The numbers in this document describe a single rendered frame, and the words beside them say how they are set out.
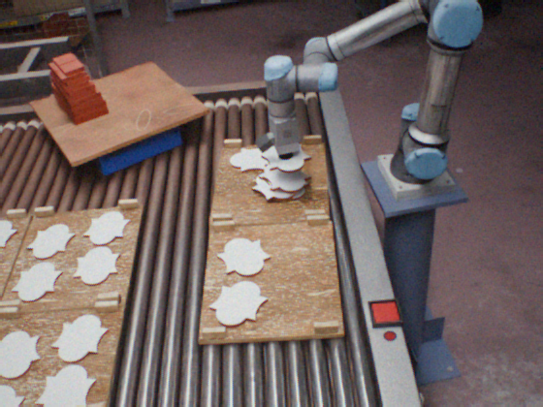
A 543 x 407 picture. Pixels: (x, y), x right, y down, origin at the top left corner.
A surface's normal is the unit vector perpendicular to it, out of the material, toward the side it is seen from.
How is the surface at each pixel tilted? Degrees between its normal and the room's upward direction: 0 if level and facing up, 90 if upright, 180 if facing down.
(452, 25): 83
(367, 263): 0
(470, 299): 0
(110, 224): 0
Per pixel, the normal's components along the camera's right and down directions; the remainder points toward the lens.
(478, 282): -0.09, -0.78
